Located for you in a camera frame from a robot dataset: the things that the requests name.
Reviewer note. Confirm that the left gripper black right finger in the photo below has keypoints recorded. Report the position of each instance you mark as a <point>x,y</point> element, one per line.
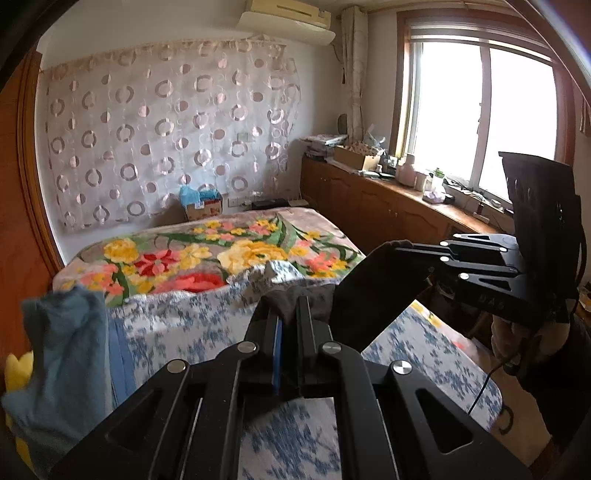
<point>311,335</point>

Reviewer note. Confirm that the stack of papers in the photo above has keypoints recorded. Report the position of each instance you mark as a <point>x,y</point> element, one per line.
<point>322,145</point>

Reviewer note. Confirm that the blue denim clothes pile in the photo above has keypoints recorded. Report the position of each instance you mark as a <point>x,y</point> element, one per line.
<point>82,371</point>

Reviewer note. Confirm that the long wooden cabinet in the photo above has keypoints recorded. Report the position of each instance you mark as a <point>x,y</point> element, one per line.
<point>372,211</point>

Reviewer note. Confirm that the wall air conditioner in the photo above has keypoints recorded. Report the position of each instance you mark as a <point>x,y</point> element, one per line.
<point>288,19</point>

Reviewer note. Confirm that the clear plastic bottle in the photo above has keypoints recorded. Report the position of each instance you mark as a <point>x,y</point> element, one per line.
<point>434,191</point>

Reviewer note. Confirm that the cardboard box with blue cloth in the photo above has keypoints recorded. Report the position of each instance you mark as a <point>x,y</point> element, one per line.
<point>200,204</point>

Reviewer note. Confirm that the person's right hand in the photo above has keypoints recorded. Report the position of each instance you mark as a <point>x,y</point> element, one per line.
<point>513,342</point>

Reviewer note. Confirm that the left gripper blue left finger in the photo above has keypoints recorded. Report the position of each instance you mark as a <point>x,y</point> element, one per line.
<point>277,330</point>

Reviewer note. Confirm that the cardboard box on cabinet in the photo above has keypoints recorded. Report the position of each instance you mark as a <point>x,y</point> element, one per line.
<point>358,156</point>

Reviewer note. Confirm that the window with white frame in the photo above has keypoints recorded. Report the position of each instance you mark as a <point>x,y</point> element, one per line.
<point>471,85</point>

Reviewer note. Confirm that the black pants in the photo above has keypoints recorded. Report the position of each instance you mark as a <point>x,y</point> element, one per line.
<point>365,302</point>

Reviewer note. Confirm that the pink floral blanket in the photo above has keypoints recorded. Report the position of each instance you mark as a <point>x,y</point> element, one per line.
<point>204,255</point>

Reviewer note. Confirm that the pink bottle on sill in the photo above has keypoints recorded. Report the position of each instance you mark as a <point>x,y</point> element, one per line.
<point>406,173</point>

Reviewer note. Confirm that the sheer circle-pattern curtain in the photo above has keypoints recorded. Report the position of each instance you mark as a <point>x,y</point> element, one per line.
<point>126,130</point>

